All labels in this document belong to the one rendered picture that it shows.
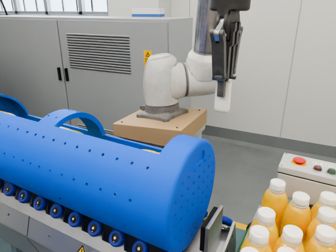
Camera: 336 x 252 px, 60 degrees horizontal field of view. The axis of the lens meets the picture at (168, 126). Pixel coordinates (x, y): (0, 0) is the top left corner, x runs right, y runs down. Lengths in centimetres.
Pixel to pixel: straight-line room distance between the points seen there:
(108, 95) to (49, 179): 188
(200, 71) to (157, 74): 18
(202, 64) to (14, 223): 91
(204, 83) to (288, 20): 212
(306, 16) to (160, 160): 281
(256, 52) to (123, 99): 157
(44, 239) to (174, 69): 79
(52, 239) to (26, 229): 12
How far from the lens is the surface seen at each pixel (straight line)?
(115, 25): 248
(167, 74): 124
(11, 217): 114
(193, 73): 127
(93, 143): 75
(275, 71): 337
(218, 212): 77
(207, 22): 121
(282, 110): 346
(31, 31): 312
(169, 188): 61
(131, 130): 124
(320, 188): 92
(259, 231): 67
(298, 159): 94
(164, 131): 116
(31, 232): 108
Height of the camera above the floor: 152
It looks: 22 degrees down
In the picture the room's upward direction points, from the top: straight up
